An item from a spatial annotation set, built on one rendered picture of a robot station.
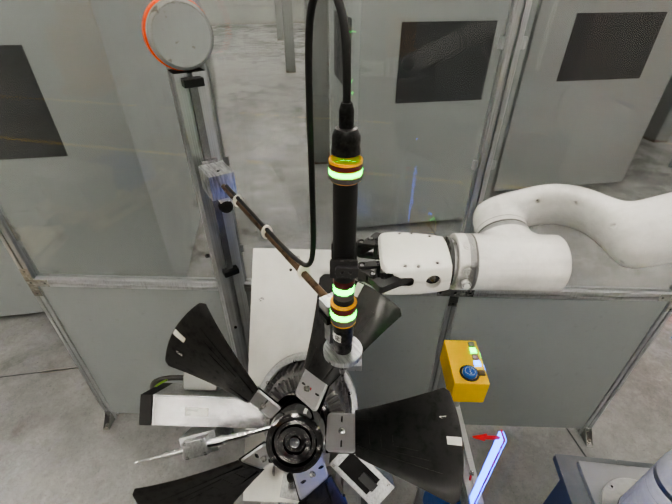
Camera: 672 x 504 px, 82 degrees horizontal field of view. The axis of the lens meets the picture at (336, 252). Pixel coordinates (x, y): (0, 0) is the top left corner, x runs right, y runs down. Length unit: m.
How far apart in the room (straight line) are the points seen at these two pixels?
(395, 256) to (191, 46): 0.77
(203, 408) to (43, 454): 1.68
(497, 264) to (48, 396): 2.69
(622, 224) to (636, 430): 2.27
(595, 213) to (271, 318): 0.81
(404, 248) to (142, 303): 1.42
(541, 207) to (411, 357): 1.31
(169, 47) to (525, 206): 0.85
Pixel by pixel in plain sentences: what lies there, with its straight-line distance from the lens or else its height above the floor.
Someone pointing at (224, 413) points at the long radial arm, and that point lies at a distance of 1.08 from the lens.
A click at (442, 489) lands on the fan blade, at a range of 0.94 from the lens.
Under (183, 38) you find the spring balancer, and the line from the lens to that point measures 1.11.
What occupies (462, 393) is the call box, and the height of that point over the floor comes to 1.03.
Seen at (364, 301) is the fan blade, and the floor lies 1.41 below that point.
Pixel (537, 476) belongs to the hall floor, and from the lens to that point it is 2.41.
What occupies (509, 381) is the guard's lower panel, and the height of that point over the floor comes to 0.43.
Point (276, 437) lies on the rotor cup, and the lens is 0.89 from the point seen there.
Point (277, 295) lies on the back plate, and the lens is 1.11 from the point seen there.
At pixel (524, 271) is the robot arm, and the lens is 0.59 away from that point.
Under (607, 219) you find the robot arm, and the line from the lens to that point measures 0.62.
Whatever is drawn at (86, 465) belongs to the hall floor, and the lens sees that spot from 2.54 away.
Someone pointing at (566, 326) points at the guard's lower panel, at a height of 0.81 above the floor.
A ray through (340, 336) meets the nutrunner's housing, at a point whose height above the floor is 1.51.
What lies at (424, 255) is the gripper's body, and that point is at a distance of 0.56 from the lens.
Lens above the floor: 2.00
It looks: 36 degrees down
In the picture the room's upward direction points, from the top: straight up
